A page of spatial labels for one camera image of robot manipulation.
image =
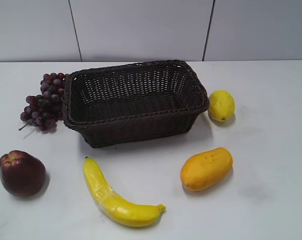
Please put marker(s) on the dark brown wicker basket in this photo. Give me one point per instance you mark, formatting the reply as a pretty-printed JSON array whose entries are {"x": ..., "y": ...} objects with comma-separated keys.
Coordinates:
[{"x": 133, "y": 102}]

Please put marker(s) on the dark red apple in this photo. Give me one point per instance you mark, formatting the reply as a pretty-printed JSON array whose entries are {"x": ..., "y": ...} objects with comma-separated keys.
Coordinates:
[{"x": 21, "y": 174}]

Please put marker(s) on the orange mango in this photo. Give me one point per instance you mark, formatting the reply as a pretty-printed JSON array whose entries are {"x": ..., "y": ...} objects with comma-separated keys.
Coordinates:
[{"x": 206, "y": 169}]

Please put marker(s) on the yellow lemon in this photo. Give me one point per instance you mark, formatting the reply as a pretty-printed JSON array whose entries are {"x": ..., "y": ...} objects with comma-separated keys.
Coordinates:
[{"x": 222, "y": 105}]

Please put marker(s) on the yellow banana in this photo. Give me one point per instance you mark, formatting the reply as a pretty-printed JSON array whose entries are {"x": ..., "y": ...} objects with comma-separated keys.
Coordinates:
[{"x": 113, "y": 205}]

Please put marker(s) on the red grape bunch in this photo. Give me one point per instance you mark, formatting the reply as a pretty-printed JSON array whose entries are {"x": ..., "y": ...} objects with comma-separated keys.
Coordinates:
[{"x": 44, "y": 110}]

